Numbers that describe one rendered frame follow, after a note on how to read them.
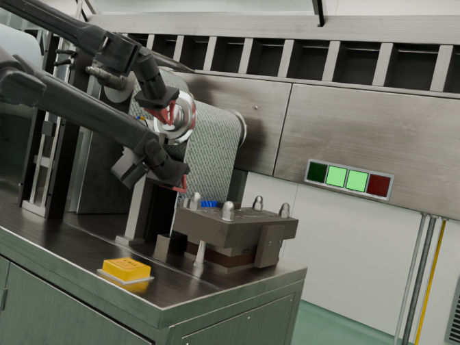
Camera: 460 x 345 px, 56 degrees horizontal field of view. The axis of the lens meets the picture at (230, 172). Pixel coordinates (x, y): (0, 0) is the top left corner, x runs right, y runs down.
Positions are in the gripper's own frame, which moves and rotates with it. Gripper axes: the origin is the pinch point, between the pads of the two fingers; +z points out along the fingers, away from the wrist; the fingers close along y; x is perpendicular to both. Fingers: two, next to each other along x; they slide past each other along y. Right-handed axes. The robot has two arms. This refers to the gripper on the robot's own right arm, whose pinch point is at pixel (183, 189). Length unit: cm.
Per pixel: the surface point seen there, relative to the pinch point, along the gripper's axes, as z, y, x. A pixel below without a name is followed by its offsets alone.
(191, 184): 1.7, 0.2, 2.7
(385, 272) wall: 256, 3, 84
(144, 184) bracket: -5.4, -7.9, -3.9
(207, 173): 5.5, 0.2, 9.0
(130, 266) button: -15.5, 11.7, -25.7
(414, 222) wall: 234, 15, 121
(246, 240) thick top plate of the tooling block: 7.9, 19.9, -5.3
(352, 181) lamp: 20.3, 34.9, 24.7
